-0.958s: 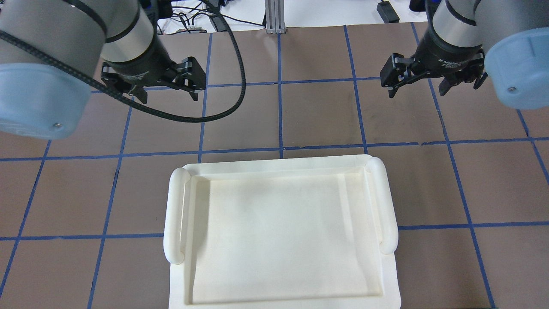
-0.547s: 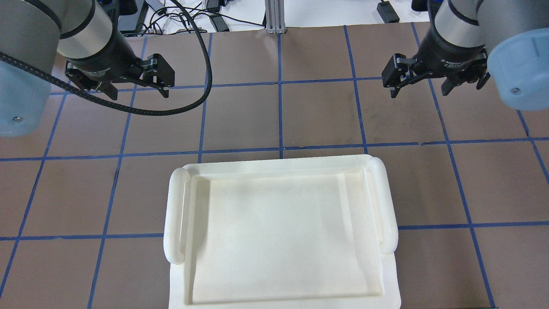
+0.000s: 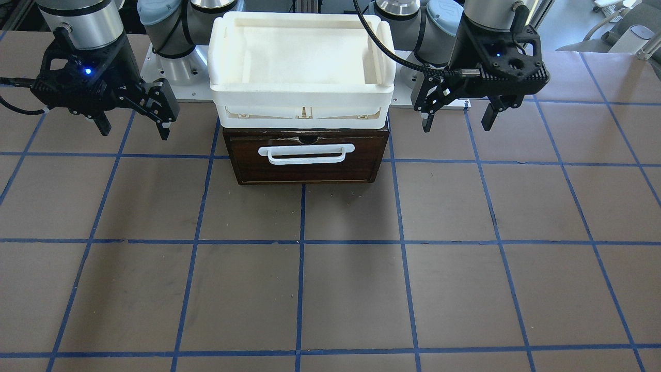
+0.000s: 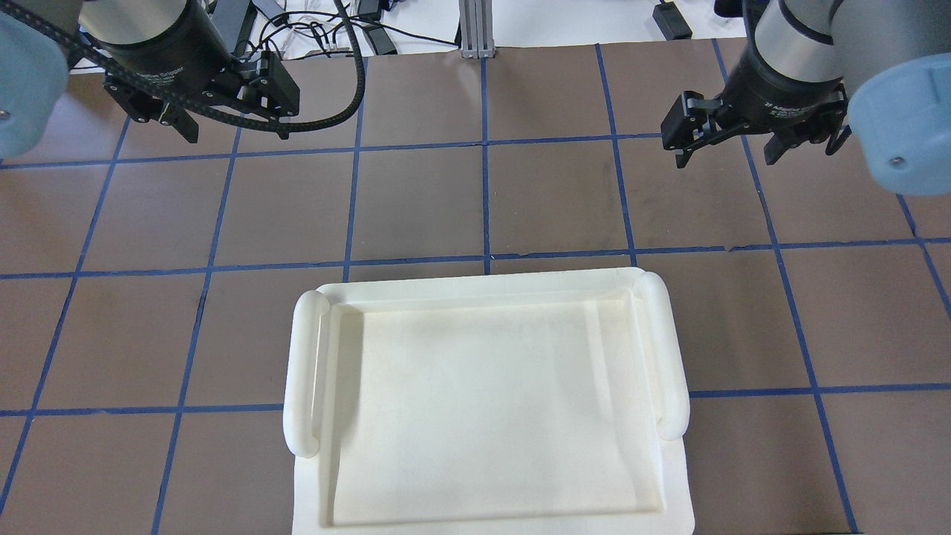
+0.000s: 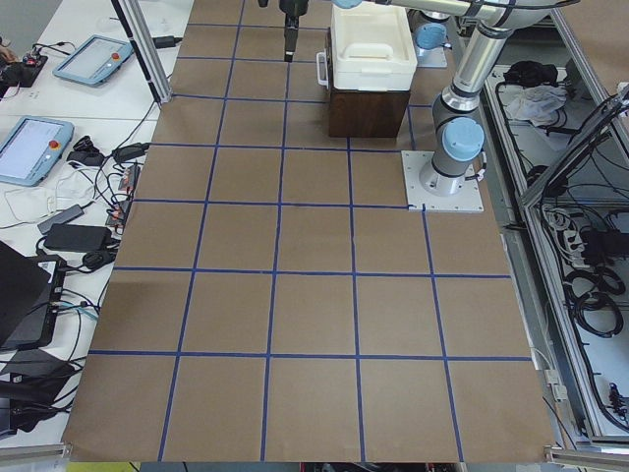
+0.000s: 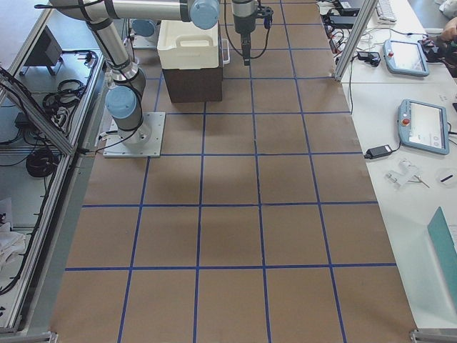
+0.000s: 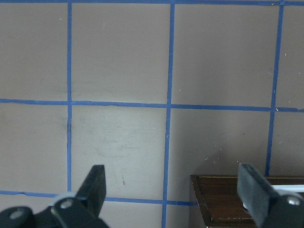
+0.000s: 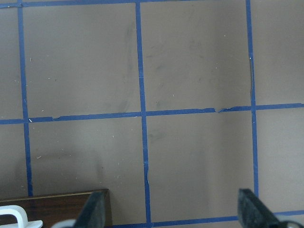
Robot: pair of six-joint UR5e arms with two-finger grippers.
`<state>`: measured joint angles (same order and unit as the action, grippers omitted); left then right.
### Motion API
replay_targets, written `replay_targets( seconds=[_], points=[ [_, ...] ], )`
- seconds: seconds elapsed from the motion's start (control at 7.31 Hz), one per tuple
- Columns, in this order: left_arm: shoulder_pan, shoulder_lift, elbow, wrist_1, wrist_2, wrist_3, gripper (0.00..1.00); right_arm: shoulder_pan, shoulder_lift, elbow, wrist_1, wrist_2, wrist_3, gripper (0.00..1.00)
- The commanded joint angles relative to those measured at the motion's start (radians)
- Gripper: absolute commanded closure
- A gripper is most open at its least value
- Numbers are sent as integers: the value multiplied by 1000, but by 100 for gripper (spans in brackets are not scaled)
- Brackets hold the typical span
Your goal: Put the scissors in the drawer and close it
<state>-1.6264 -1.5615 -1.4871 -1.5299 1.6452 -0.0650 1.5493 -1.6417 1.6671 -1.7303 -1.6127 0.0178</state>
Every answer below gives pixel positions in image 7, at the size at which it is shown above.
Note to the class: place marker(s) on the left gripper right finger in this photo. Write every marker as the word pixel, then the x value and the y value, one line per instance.
pixel 270 206

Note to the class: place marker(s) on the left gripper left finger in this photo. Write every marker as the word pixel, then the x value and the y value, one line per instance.
pixel 82 210

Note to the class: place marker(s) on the wooden drawer white handle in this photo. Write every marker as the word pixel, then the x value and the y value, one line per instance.
pixel 219 203

